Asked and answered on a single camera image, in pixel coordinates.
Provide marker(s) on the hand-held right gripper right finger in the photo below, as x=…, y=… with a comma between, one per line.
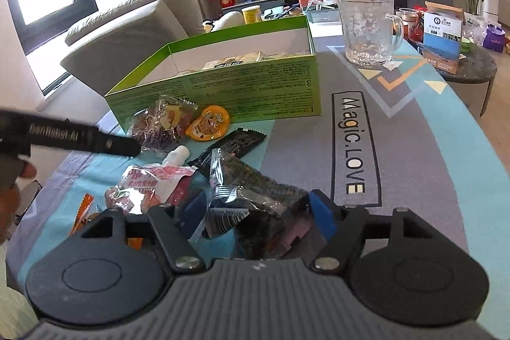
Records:
x=323, y=210

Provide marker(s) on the white air purifier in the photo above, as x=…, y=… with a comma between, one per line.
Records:
x=490, y=7

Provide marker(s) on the orange tissue box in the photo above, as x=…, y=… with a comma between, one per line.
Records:
x=312, y=0

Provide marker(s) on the pink drink pouch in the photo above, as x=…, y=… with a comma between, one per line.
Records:
x=153, y=180

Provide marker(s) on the yellow packet with black label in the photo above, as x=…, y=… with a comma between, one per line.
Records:
x=223, y=64

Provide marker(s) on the purple gift bag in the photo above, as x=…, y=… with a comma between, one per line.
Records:
x=494, y=38

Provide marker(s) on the cream snack packet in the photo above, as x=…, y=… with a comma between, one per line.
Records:
x=257, y=56

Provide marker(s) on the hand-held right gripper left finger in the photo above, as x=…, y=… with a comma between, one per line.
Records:
x=193, y=212

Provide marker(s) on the person's left hand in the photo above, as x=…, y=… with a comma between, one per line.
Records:
x=8, y=212

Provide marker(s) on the yellow can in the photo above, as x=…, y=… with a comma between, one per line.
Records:
x=251, y=15

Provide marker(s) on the clear plastic cup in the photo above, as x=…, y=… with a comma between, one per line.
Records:
x=408, y=19

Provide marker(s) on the beige recliner sofa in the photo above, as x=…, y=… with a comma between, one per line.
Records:
x=119, y=33

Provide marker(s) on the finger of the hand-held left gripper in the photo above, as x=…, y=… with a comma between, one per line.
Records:
x=119, y=145

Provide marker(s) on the orange jelly cup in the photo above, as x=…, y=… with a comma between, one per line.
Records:
x=209, y=123

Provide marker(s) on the orange snack packet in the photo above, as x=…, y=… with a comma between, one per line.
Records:
x=81, y=214

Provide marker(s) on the blue white carton box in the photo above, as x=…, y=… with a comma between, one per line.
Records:
x=443, y=41

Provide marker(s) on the dark clear snack packet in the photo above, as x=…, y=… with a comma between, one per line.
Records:
x=251, y=196

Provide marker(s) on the green cardboard box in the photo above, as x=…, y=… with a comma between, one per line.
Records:
x=247, y=89

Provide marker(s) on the black snack bar packet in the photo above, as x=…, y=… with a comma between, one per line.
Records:
x=233, y=145

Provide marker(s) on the dark round side table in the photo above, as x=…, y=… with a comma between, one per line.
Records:
x=474, y=73

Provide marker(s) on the glass mug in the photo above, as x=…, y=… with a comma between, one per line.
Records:
x=364, y=33

